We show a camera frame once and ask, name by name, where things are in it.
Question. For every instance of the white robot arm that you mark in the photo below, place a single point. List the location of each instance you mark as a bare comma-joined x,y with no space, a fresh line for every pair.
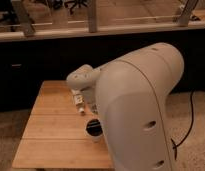
129,95

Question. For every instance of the white ceramic cup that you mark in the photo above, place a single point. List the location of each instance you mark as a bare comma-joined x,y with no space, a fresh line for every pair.
94,129

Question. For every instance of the wooden table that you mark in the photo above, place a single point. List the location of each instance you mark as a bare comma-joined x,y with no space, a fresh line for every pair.
55,135

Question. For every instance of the dark cabinet counter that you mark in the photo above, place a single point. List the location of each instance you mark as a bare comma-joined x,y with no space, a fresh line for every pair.
24,65

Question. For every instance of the black office chair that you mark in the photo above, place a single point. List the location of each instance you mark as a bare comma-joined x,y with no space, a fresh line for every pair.
7,11

